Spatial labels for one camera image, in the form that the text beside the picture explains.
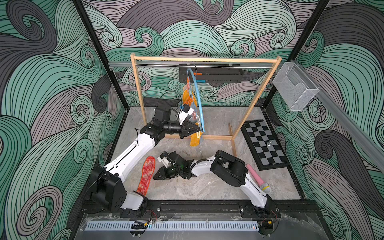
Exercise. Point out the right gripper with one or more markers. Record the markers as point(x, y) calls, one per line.
point(165, 173)

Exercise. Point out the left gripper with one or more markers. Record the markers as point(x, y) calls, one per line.
point(184, 129)

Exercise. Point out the orange insole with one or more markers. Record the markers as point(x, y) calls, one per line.
point(189, 97)
point(195, 139)

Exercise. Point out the red patterned insole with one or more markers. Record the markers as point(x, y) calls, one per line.
point(147, 173)

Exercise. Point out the blue clip hanger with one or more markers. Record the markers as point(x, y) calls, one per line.
point(195, 81)

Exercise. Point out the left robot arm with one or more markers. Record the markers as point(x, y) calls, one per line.
point(107, 183)

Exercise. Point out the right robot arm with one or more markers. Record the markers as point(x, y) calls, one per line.
point(228, 168)

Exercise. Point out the black white chessboard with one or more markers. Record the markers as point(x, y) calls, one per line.
point(257, 134)

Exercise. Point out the pink microphone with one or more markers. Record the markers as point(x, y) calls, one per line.
point(265, 187)

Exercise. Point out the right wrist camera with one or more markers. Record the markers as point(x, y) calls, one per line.
point(165, 159)

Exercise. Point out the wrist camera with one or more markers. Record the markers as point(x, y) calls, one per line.
point(165, 159)
point(185, 111)

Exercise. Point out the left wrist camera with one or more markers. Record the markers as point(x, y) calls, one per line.
point(185, 111)

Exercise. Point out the black wall tool holder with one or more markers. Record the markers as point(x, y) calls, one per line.
point(214, 76)

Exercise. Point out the white slotted cable duct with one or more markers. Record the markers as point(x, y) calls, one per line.
point(175, 226)

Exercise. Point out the clear acrylic wall box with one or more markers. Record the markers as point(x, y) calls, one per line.
point(295, 86)

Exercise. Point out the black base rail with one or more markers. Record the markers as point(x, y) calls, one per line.
point(166, 209)

